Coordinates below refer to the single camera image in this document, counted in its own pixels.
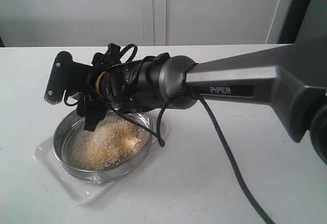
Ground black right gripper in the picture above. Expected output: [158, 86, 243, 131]
[44, 43, 121, 132]

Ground stainless steel cup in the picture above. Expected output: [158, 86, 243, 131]
[70, 92, 84, 101]

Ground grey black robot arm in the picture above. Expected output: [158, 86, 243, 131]
[44, 36, 326, 161]

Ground round steel mesh sieve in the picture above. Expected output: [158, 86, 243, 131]
[53, 112, 154, 184]

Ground white cabinet doors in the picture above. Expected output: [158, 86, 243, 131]
[1, 0, 291, 47]

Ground white rectangular plastic tray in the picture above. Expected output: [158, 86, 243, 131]
[32, 121, 171, 206]

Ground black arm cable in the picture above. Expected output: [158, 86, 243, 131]
[61, 44, 275, 224]

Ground dark vertical post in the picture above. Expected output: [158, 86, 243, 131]
[277, 0, 311, 44]

